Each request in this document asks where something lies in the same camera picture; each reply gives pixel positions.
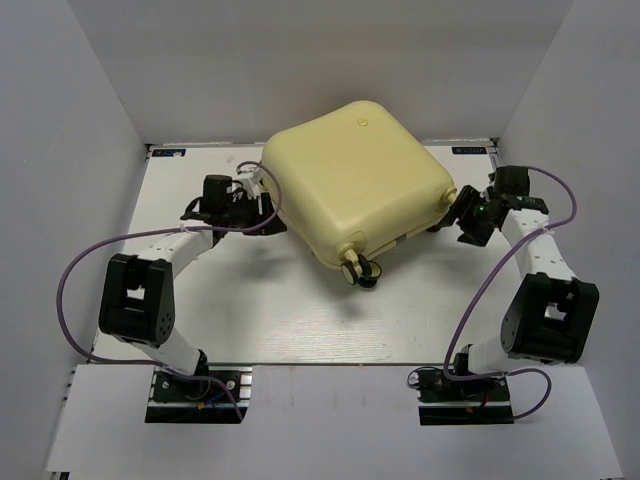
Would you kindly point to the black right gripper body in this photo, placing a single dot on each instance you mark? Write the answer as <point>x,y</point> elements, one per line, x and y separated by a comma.
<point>483,210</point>

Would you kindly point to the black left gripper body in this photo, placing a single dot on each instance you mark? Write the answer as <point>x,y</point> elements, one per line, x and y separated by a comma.
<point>245,211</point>

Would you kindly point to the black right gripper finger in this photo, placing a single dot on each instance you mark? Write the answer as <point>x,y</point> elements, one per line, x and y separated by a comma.
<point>475,234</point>
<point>466,199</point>

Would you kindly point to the yellow suitcase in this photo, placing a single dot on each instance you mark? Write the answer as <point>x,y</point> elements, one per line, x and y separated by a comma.
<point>352,184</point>

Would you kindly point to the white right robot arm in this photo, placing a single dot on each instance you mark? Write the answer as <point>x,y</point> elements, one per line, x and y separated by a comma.
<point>549,318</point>

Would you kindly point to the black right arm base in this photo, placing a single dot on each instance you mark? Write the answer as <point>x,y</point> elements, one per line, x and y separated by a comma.
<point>443,402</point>

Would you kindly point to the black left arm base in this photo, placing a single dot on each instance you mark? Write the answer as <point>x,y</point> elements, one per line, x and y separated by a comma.
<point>173,401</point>

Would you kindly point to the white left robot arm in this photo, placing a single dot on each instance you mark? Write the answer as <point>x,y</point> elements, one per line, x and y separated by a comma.
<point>138,299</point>

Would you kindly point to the blue table label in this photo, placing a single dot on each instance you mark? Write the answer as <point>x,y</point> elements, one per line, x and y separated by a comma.
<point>469,150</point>
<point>168,152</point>

